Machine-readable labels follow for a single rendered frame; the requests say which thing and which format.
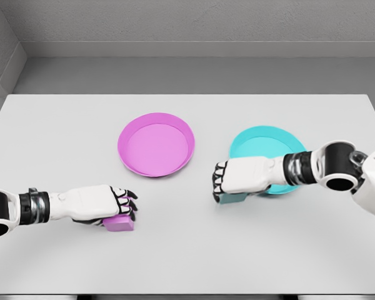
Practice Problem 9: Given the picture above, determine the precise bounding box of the pink block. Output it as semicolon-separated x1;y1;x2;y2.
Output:
102;196;136;233

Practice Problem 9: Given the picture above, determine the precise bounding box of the pink plate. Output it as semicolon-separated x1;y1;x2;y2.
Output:
117;112;196;179

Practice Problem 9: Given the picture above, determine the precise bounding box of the teal plate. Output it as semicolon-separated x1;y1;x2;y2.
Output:
229;125;308;196

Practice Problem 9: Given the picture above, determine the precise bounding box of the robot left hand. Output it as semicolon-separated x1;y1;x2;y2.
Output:
67;184;139;226

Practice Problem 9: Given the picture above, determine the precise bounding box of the teal block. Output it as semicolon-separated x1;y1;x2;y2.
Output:
219;192;248;205

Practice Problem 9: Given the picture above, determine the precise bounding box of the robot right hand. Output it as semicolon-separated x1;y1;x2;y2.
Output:
212;157;273;205

